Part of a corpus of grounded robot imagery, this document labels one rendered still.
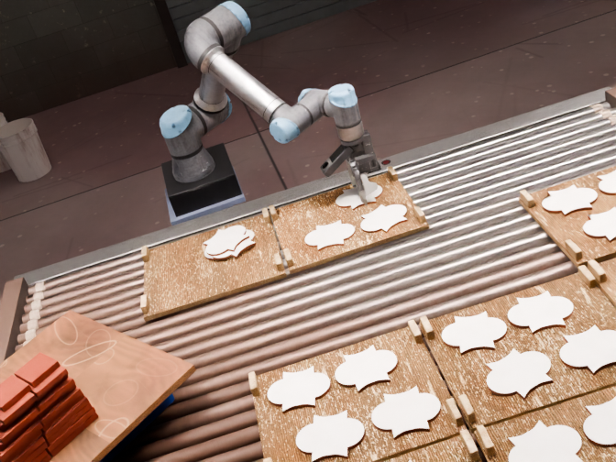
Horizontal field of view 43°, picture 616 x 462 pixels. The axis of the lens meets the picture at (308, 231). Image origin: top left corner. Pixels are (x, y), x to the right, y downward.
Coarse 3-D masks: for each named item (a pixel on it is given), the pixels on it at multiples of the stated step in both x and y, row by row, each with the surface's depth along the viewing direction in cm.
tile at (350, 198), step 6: (378, 186) 238; (348, 192) 239; (354, 192) 238; (372, 192) 236; (378, 192) 235; (336, 198) 238; (342, 198) 237; (348, 198) 236; (354, 198) 236; (372, 198) 233; (336, 204) 236; (342, 204) 234; (348, 204) 233; (354, 204) 233; (360, 204) 232
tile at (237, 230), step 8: (224, 232) 235; (232, 232) 234; (240, 232) 233; (208, 240) 233; (216, 240) 232; (224, 240) 231; (232, 240) 230; (240, 240) 229; (208, 248) 229; (216, 248) 228; (224, 248) 227; (232, 248) 226
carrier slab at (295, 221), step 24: (336, 192) 243; (384, 192) 236; (288, 216) 238; (312, 216) 235; (336, 216) 231; (360, 216) 228; (408, 216) 221; (288, 240) 227; (360, 240) 218; (384, 240) 216; (312, 264) 215
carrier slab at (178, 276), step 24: (192, 240) 241; (264, 240) 230; (144, 264) 236; (168, 264) 233; (192, 264) 229; (216, 264) 226; (240, 264) 223; (264, 264) 220; (144, 288) 225; (168, 288) 222; (192, 288) 219; (216, 288) 216; (240, 288) 214; (168, 312) 214
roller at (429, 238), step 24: (480, 216) 216; (504, 216) 214; (408, 240) 215; (432, 240) 213; (336, 264) 214; (360, 264) 213; (264, 288) 213; (288, 288) 212; (192, 312) 212; (216, 312) 212
